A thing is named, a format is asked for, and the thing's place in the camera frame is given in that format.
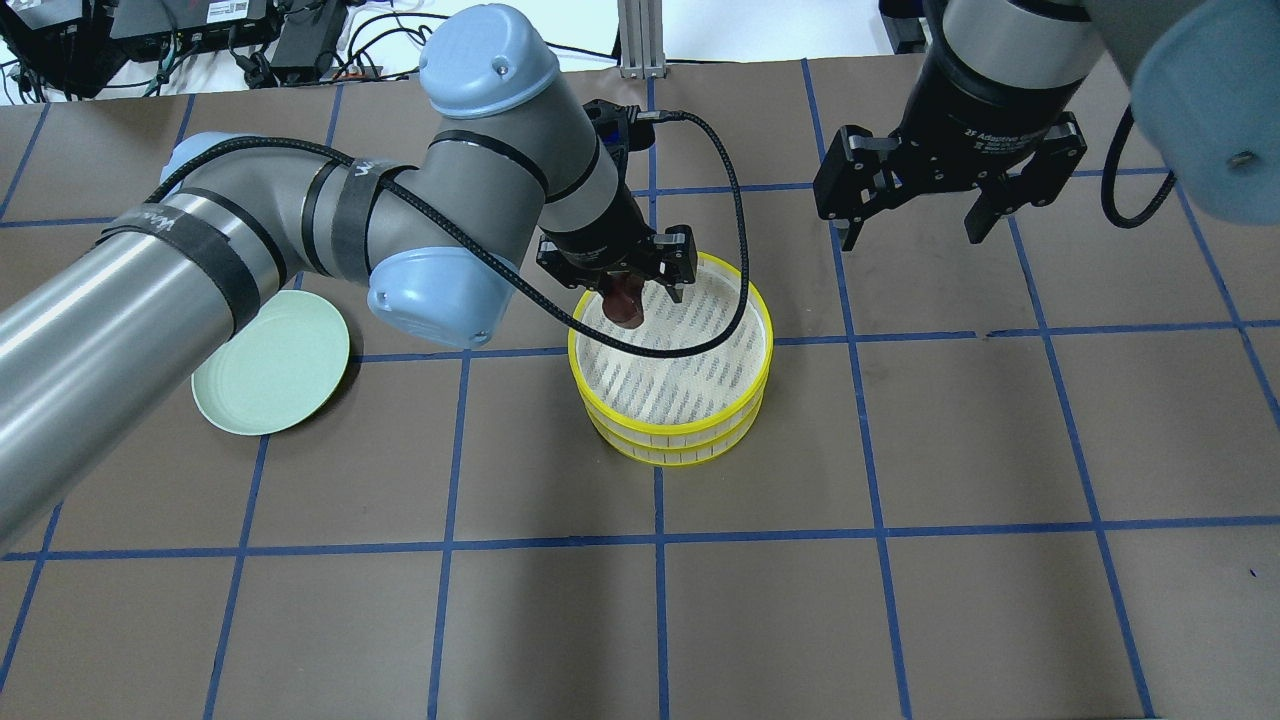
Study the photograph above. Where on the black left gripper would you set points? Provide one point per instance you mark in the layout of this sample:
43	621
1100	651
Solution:
598	239

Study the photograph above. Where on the light green plate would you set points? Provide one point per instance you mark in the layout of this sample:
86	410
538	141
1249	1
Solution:
278	371

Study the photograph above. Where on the white steamer cloth upper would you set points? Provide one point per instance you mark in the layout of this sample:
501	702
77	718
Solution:
690	370

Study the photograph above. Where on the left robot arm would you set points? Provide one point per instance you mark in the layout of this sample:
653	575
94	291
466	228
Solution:
92	351

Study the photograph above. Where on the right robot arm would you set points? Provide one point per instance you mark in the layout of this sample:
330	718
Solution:
1202	80

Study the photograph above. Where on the aluminium frame post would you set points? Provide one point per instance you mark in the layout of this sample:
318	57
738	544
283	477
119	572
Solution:
640	32

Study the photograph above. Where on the black electronics box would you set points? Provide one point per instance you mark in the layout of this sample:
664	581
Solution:
152	30

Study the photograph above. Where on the yellow bamboo steamer layer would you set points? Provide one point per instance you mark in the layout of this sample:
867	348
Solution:
680	370
679	450

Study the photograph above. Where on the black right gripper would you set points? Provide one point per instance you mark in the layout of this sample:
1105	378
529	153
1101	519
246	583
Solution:
975	130

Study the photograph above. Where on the brown bun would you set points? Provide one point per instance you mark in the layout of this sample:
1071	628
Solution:
625	302

